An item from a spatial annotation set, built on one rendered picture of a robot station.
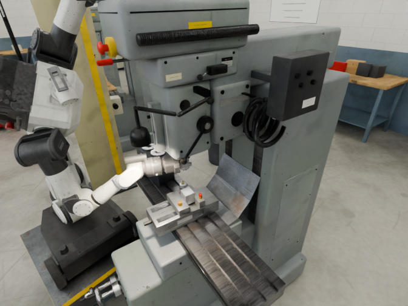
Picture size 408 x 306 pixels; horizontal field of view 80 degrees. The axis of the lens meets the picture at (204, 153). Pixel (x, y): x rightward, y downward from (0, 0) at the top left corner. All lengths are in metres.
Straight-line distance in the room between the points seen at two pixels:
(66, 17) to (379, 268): 2.66
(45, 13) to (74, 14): 1.41
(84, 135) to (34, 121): 1.73
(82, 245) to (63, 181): 0.76
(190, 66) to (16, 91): 0.64
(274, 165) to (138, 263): 0.87
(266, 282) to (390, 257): 1.76
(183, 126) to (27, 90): 0.59
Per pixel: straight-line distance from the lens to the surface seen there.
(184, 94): 0.92
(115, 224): 1.83
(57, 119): 1.12
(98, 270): 1.90
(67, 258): 1.78
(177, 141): 0.98
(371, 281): 2.51
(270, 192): 1.35
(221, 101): 1.00
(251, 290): 1.10
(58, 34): 1.22
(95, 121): 2.80
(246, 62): 1.06
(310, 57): 0.91
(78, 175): 1.62
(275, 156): 1.22
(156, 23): 0.81
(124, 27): 0.79
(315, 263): 2.43
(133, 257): 1.48
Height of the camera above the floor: 1.87
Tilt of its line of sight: 31 degrees down
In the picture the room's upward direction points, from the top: 2 degrees counter-clockwise
